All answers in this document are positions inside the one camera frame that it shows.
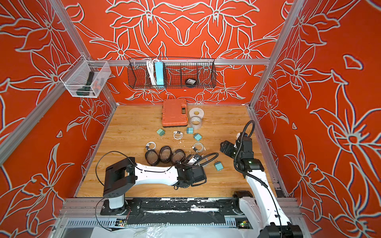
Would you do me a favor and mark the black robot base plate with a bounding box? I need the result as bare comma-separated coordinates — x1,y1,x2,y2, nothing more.
99,197,248,228

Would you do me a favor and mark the green screwdriver in box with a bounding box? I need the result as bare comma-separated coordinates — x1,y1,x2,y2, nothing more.
76,71,94,96

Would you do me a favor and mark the black wire wall basket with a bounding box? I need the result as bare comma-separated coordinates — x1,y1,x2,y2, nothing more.
127,57,217,89

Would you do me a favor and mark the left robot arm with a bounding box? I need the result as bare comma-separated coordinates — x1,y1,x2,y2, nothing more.
103,157,207,210

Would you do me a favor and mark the aluminium frame post left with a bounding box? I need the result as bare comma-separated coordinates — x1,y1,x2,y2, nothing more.
50,1,117,110

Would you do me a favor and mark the green charger plug front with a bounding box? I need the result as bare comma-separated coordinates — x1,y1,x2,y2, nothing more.
214,161,224,171

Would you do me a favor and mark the white tape roll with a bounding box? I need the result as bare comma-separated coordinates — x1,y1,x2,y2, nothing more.
189,108,204,119

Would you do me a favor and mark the green charger plug left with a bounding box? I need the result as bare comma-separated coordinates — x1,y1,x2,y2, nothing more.
156,129,165,136

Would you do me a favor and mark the blue power strip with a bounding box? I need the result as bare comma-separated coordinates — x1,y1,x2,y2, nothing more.
155,61,165,87

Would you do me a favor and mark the black round pouch left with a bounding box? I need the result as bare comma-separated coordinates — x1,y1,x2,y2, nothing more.
145,149,160,166

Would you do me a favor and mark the black round item in basket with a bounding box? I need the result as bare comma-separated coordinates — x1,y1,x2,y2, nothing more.
185,78,197,88

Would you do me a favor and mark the black round pouch middle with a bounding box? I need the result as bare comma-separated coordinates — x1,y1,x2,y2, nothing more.
159,146,172,163

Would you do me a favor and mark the black round pouch right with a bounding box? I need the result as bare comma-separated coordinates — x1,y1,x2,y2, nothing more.
171,149,186,165

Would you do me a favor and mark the green charger plug right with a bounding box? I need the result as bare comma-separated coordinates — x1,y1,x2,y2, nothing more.
193,133,202,141

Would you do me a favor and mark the aluminium horizontal back rail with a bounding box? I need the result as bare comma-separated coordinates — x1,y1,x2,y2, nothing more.
89,58,270,67

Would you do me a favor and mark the clear packing tape roll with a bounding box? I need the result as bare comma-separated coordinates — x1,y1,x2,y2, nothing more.
190,117,202,130

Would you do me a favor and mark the white power strip cord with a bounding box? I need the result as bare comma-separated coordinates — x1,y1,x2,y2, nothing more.
146,59,157,87

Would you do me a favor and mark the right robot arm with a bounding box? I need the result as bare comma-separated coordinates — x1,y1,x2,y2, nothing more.
220,134,304,238

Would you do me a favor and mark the clear acrylic wall box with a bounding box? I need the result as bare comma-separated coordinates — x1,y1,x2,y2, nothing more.
60,55,111,98

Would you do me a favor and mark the orange plastic tool case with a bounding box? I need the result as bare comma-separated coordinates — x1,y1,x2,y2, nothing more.
162,99,189,128

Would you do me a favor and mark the aluminium frame post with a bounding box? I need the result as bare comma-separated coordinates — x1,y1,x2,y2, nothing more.
249,0,305,110
50,1,117,110

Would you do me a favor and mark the aluminium frame post right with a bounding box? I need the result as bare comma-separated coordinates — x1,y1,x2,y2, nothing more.
249,0,305,110

